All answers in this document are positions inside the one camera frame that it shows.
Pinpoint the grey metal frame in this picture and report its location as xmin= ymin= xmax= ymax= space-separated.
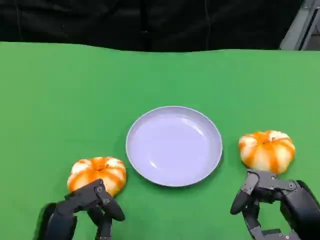
xmin=279 ymin=0 xmax=320 ymax=52

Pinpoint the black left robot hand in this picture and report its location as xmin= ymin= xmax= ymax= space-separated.
xmin=44 ymin=178 xmax=126 ymax=240

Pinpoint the green cloth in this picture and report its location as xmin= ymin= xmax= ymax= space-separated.
xmin=0 ymin=41 xmax=320 ymax=240

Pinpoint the black curtain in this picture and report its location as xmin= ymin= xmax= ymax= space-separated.
xmin=0 ymin=0 xmax=305 ymax=53

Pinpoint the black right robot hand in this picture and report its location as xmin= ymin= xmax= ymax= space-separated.
xmin=229 ymin=168 xmax=320 ymax=240

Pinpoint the lilac plate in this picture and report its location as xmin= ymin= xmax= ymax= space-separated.
xmin=125 ymin=105 xmax=224 ymax=188

